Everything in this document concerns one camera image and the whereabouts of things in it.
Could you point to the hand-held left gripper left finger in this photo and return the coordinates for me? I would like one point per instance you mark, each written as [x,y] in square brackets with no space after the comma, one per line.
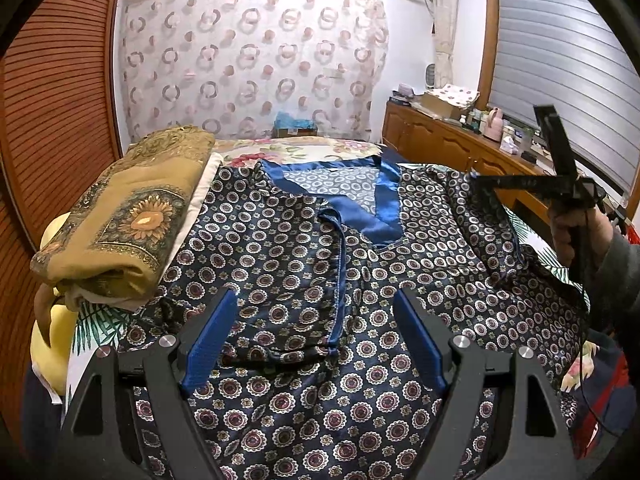
[210,340]

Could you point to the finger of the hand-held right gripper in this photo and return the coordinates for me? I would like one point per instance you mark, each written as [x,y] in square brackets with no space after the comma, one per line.
[510,182]

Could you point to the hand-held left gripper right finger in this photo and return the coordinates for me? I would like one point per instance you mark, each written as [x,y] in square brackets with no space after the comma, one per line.
[420,345]

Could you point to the navy patterned satin garment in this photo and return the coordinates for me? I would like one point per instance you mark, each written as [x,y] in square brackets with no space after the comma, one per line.
[300,240]

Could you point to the person's right forearm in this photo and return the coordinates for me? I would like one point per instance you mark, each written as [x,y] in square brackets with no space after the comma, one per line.
[620,280]

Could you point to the person's right hand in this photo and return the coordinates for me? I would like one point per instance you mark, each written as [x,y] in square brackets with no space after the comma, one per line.
[562,230]

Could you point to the tissue box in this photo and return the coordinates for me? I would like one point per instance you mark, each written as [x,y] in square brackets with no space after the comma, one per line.
[511,140]

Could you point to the pink thermos jug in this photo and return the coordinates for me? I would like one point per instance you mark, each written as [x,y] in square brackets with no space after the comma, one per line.
[492,125]

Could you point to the wooden cabinet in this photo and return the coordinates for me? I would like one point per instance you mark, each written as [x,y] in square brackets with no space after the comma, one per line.
[440,135]

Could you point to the cardboard box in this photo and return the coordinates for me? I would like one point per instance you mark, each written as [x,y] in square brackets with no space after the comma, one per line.
[440,107]

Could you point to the white floral cloth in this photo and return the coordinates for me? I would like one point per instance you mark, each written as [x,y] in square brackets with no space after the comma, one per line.
[457,94]

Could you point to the leaf-print bedspread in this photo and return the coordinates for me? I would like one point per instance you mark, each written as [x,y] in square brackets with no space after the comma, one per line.
[100,325]

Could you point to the grey window blind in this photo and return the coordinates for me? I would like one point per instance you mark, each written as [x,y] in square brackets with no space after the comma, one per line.
[560,50]

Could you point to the small white fan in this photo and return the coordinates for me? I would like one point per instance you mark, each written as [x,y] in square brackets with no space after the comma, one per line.
[429,77]

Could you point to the purple box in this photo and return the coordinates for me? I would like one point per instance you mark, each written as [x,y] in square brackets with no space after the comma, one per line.
[402,95]

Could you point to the brown sunflower folded blanket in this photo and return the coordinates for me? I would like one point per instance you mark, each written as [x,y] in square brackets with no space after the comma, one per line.
[130,210]

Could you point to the yellow pillow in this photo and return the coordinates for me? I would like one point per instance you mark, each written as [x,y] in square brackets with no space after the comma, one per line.
[50,340]

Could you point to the narrow lace curtain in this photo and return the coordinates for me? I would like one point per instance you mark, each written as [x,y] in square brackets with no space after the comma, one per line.
[442,35]

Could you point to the dark blue cloth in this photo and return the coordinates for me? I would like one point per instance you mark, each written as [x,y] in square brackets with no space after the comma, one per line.
[607,360]

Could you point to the floral bed sheet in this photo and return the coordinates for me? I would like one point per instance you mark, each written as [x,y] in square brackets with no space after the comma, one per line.
[300,150]

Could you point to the blue crumpled bag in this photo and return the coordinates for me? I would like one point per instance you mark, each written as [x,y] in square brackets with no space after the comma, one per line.
[292,122]

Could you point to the louvered wooden door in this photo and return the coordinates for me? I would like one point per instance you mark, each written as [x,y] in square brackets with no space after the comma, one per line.
[60,85]

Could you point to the wooden window frame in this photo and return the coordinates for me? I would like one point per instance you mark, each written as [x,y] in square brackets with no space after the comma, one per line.
[487,35]

